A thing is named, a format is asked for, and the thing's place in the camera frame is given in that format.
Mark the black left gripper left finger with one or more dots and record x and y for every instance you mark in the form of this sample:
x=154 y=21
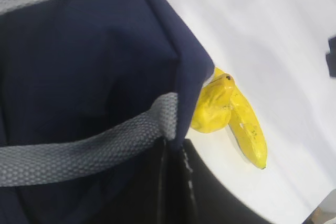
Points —
x=139 y=201

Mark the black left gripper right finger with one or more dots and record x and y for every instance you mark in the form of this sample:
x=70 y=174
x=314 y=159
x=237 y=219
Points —
x=211 y=202

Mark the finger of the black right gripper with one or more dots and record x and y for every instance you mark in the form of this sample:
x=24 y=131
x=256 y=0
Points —
x=331 y=57

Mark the yellow banana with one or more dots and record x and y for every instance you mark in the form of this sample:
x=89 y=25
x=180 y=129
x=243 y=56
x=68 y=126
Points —
x=245 y=127

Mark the yellow pear-shaped fruit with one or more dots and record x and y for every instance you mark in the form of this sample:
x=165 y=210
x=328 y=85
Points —
x=213 y=111

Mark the navy blue lunch bag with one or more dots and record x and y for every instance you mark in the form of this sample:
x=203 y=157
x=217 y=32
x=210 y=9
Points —
x=87 y=86

